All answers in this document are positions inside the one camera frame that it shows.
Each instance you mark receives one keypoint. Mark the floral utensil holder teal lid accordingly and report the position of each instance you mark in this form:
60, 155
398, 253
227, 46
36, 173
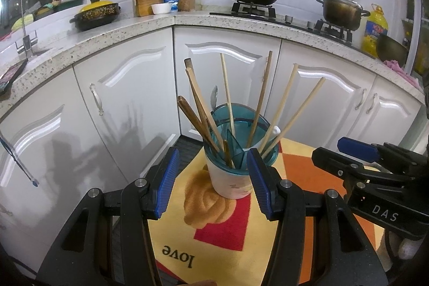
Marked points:
228, 182

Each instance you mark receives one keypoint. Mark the orange yellow printed mat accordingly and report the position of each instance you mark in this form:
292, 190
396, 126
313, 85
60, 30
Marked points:
207, 239

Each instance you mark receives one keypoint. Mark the person's right hand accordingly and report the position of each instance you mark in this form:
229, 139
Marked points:
410, 249

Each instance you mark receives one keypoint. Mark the person's left hand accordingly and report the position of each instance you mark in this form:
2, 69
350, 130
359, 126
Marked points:
201, 283

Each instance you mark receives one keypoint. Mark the yellow cooking oil bottle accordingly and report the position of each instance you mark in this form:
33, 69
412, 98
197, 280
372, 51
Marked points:
373, 31

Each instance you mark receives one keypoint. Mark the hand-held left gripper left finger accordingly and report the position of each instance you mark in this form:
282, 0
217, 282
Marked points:
166, 185

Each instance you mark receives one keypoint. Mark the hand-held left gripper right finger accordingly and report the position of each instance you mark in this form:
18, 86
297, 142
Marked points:
263, 185

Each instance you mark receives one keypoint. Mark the white cabinet door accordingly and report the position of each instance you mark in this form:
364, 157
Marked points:
134, 88
392, 118
335, 111
40, 145
241, 48

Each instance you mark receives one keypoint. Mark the small white bowl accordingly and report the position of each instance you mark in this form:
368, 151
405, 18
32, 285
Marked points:
161, 8

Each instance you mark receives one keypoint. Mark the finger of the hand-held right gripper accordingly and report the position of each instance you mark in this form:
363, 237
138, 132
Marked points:
335, 163
358, 148

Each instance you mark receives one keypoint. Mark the speckled stone kitchen countertop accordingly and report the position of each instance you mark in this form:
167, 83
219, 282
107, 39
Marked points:
100, 38

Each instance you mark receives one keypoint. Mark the metal faucet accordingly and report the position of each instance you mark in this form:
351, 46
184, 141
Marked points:
25, 41

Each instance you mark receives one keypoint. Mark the white ceramic spoon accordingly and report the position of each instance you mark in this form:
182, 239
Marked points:
275, 132

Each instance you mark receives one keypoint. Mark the white-framed glass door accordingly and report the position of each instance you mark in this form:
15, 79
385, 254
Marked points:
417, 21

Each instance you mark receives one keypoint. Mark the gold metal fork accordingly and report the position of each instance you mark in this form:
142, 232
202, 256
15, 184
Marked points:
228, 155

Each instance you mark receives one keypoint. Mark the yellow lidded casserole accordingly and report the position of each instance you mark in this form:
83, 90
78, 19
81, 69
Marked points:
97, 13

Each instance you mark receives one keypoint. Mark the pink cloth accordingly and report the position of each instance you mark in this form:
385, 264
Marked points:
393, 65

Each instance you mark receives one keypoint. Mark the dark metal bowl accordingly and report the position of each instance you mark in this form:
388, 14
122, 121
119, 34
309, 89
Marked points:
390, 49

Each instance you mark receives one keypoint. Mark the dark stockpot with lid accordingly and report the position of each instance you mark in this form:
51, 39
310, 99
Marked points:
342, 13

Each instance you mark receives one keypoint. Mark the green dish tub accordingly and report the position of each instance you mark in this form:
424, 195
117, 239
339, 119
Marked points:
68, 3

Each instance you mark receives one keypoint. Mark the yellow dishcloth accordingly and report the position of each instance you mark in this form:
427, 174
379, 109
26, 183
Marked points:
23, 23

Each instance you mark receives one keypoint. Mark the black gas stove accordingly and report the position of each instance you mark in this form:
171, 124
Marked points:
253, 9

